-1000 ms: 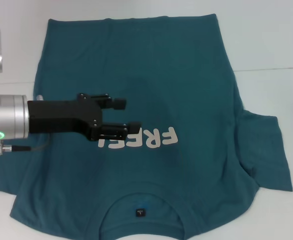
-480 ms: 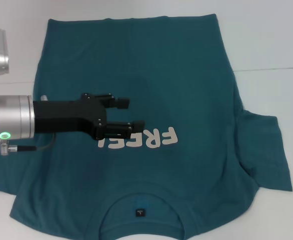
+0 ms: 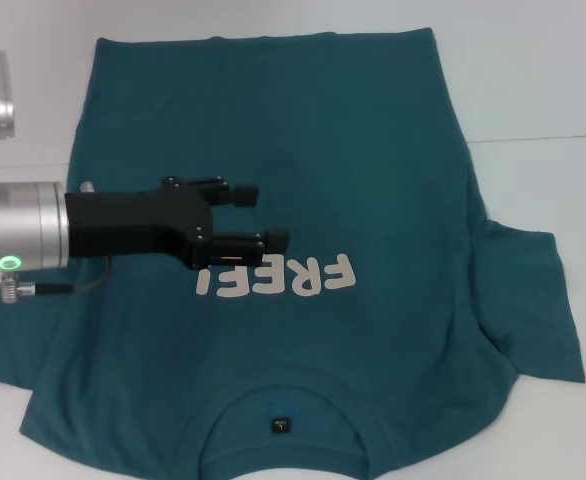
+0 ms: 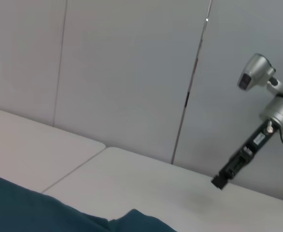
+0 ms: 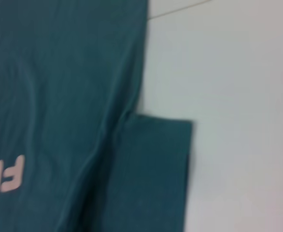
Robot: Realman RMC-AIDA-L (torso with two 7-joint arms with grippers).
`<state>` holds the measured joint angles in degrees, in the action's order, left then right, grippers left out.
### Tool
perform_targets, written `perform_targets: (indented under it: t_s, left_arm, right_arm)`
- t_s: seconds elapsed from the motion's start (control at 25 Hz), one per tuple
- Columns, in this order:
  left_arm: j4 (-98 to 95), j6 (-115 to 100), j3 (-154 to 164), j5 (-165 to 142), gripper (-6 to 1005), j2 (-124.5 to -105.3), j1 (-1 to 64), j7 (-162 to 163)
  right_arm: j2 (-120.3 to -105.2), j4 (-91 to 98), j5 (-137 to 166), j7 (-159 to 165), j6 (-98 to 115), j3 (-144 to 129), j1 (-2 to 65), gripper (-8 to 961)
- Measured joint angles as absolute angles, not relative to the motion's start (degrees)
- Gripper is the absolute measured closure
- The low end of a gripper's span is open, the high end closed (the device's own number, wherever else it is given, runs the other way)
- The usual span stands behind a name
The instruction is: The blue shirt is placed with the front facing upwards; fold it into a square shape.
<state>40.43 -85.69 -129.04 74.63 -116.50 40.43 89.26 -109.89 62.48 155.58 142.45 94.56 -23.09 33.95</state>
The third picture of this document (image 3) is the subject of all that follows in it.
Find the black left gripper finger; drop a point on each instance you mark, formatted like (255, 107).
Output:
(238, 247)
(245, 195)

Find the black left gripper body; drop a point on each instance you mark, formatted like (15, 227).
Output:
(133, 222)

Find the teal blue printed t-shirt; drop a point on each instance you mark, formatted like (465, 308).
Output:
(348, 150)

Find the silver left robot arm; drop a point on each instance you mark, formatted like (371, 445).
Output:
(28, 225)

